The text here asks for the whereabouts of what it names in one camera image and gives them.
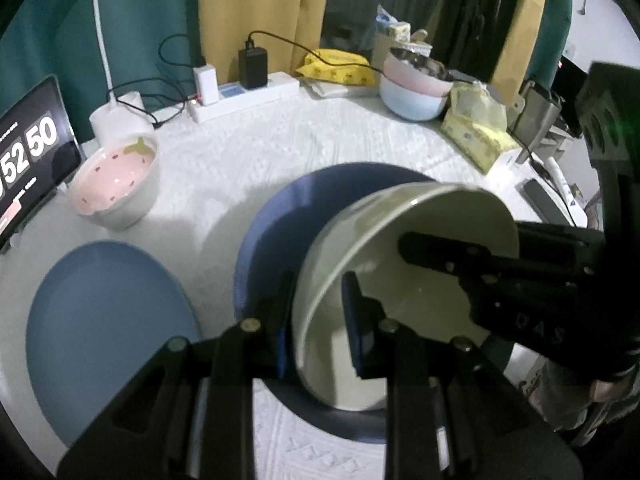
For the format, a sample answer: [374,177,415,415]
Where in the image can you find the light blue plate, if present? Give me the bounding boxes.
[25,241,203,448]

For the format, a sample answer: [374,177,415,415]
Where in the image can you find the cream bowl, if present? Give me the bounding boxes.
[291,182,521,411]

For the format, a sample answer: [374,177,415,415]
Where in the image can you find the pink bowl with metal lining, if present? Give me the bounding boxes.
[382,47,456,98]

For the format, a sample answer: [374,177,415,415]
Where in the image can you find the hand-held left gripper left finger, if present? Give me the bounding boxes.
[57,270,301,480]

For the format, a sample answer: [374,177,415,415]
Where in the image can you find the yellow tissue pack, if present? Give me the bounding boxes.
[441,81,521,173]

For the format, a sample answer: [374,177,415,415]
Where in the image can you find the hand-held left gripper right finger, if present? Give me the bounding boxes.
[342,271,583,480]

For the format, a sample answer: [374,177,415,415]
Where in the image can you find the yellow curtain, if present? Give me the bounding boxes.
[199,0,333,73]

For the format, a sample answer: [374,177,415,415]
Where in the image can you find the dark blue bowl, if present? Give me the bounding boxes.
[232,162,451,446]

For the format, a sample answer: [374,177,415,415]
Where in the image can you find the white tube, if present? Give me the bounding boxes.
[545,156,588,211]

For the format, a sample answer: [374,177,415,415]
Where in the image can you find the pink strawberry print bowl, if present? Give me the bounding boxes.
[67,135,161,231]

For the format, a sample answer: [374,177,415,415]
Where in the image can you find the yellow wet wipes packet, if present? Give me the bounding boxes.
[295,49,376,86]

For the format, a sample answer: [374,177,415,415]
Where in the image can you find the teal curtain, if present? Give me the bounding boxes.
[0,0,201,136]

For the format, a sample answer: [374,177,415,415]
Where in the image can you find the white desk lamp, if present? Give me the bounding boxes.
[42,0,156,148]

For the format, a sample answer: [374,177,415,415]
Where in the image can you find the white charger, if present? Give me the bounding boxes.
[194,65,219,107]

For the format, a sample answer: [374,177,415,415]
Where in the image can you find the black charger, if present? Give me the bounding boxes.
[237,47,269,90]

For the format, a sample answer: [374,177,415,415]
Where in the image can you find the white textured tablecloth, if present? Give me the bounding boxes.
[0,92,601,480]

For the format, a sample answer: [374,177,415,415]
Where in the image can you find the tablet showing clock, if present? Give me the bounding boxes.
[0,75,83,253]

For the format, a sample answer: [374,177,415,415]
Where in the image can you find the black lamp cable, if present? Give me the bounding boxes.
[107,35,203,128]

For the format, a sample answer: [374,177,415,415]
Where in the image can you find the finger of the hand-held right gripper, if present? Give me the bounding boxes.
[397,232,501,282]
[515,221,606,261]

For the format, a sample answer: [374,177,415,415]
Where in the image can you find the white folded napkin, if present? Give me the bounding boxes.
[302,80,351,98]

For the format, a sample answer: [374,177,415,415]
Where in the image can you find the black phone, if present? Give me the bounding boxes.
[522,179,571,223]

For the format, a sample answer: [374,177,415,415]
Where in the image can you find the black charger cable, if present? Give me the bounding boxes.
[247,30,381,68]

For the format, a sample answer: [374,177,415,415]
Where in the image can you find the white power strip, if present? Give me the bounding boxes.
[189,72,301,123]

